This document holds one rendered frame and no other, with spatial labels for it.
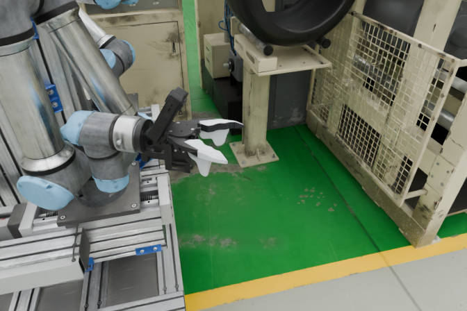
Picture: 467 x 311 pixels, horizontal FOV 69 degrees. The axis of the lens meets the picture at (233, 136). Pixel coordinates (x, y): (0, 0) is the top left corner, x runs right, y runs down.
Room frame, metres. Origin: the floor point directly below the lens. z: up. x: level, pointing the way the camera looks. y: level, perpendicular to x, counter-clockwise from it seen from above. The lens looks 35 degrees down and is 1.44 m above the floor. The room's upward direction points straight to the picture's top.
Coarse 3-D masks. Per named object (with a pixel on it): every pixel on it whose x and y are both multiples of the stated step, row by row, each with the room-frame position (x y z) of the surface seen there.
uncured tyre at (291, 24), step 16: (240, 0) 1.38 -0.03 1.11; (256, 0) 1.37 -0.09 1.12; (304, 0) 1.74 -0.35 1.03; (320, 0) 1.73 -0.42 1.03; (336, 0) 1.64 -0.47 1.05; (352, 0) 1.50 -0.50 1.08; (240, 16) 1.41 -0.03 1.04; (256, 16) 1.37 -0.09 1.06; (272, 16) 1.69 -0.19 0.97; (288, 16) 1.71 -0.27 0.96; (304, 16) 1.71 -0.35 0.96; (320, 16) 1.64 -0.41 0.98; (336, 16) 1.47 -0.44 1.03; (256, 32) 1.40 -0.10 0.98; (272, 32) 1.39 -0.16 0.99; (288, 32) 1.41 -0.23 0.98; (304, 32) 1.43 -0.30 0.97; (320, 32) 1.46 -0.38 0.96
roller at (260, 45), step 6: (240, 24) 1.72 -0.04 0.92; (240, 30) 1.70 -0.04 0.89; (246, 30) 1.63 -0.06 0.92; (246, 36) 1.62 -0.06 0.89; (252, 36) 1.55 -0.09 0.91; (252, 42) 1.54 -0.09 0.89; (258, 42) 1.47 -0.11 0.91; (264, 42) 1.44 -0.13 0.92; (258, 48) 1.48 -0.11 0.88; (264, 48) 1.40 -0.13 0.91; (270, 48) 1.41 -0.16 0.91; (270, 54) 1.41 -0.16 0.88
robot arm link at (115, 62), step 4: (104, 52) 1.26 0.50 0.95; (108, 52) 1.26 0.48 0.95; (112, 52) 1.27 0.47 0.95; (104, 56) 1.23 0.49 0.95; (108, 56) 1.23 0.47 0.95; (112, 56) 1.23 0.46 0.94; (116, 56) 1.29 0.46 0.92; (108, 60) 1.21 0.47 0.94; (112, 60) 1.22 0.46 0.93; (116, 60) 1.27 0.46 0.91; (120, 60) 1.29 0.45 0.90; (108, 64) 1.20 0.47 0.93; (112, 64) 1.22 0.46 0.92; (116, 64) 1.25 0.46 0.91; (120, 64) 1.28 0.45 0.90; (112, 68) 1.21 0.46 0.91; (116, 68) 1.24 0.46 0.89; (120, 68) 1.27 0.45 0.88; (116, 72) 1.23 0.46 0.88; (120, 72) 1.26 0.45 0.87; (116, 76) 1.22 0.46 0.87
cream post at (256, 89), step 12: (264, 0) 1.79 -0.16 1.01; (252, 72) 1.78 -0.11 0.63; (252, 84) 1.78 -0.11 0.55; (264, 84) 1.80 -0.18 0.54; (252, 96) 1.78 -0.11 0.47; (264, 96) 1.80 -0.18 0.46; (252, 108) 1.78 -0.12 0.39; (264, 108) 1.80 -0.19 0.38; (252, 120) 1.78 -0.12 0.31; (264, 120) 1.80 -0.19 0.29; (252, 132) 1.78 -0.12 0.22; (264, 132) 1.81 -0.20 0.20; (252, 144) 1.78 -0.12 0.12; (264, 144) 1.81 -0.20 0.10
